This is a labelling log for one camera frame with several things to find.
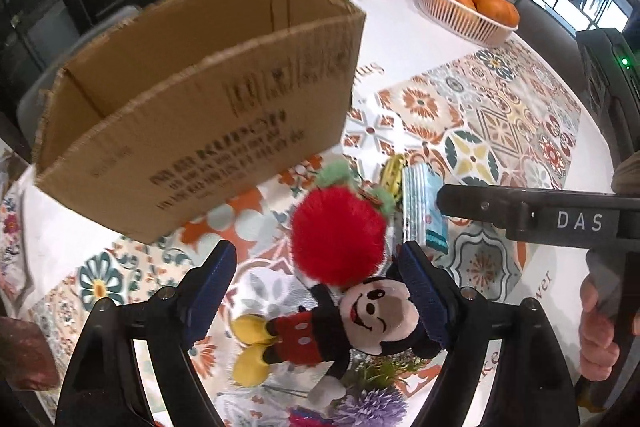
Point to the red fluffy strawberry plush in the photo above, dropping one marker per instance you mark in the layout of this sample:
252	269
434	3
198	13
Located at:
340	232

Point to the purple artificial flower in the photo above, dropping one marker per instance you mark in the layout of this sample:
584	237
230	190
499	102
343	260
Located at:
372	407

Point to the grey chair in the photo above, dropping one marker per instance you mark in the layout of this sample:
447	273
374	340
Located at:
75	37

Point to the teal tissue packet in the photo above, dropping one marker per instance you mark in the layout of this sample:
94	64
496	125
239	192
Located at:
420	207

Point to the person's right hand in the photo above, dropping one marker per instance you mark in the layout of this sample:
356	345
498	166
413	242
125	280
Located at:
597	332

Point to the brown object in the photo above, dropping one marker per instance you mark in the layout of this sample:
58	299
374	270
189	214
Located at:
25	352

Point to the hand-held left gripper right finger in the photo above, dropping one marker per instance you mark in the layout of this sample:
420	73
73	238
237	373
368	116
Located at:
425	294

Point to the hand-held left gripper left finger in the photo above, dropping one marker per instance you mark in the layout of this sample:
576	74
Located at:
209	294

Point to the brown cardboard box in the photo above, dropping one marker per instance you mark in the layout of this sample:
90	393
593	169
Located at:
200	132

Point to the mouse plush toy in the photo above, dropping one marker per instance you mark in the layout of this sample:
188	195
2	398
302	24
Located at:
300	332

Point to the white plastic basket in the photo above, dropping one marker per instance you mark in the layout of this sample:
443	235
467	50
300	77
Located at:
465	19

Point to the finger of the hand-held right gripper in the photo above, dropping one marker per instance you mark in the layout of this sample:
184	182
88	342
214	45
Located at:
480	207

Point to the yellow soft toy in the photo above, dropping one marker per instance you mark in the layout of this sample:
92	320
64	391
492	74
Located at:
392	177

